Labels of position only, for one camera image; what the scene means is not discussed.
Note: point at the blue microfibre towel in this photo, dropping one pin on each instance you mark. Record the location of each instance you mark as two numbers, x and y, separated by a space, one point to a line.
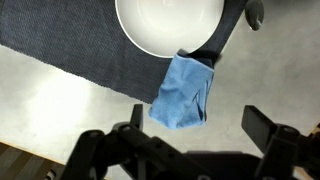
180 93

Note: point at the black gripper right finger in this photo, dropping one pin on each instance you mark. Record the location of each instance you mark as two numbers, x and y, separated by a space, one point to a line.
283 150

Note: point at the dark blue placemat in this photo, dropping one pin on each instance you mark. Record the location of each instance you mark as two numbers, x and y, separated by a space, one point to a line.
66 40

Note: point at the white round plate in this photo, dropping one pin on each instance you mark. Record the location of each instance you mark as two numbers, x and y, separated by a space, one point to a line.
166 23

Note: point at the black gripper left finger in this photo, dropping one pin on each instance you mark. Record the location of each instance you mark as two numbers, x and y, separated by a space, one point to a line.
133 153

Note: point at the metal spoon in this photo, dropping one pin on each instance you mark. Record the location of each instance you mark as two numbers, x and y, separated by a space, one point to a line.
255 13

